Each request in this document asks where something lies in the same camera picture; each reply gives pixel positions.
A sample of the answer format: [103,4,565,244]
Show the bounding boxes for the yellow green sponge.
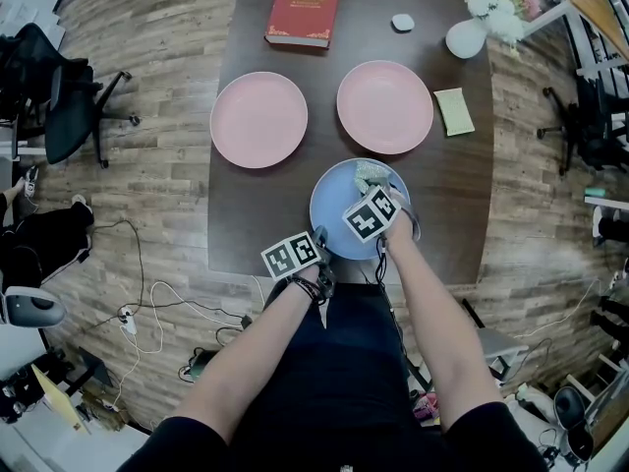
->
[432,88,477,138]

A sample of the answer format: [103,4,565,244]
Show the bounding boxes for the person's left forearm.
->
[174,263,320,444]

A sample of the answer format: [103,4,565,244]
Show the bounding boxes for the black bracelet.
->
[284,273,325,307]

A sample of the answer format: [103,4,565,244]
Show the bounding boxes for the person's right forearm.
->
[385,213,505,435]

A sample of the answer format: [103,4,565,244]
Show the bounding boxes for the green patterned sponge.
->
[353,159,390,195]

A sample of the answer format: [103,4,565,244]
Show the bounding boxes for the blue plate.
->
[309,157,412,261]

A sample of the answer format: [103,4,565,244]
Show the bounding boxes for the red hardcover book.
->
[263,0,344,50]

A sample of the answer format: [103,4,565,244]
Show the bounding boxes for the person's black clothing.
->
[115,282,551,472]

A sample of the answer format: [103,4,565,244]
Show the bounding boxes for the black office chair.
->
[536,74,629,176]
[0,22,142,170]

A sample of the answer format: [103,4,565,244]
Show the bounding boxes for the yellow board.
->
[29,364,89,435]

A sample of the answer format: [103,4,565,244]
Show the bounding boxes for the pink bag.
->
[412,390,438,422]

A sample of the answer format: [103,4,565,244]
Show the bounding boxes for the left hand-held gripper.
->
[259,224,338,331]

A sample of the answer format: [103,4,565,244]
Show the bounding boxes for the white vase with flowers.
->
[459,0,544,58]

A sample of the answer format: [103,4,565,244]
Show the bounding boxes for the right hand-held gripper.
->
[342,176,423,246]

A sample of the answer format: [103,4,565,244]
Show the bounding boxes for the white ceramic vase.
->
[444,18,487,60]

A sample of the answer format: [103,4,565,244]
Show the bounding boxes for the pink plate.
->
[336,60,435,155]
[209,70,310,170]

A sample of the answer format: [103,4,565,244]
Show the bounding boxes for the wooden desk white legs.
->
[520,0,629,66]

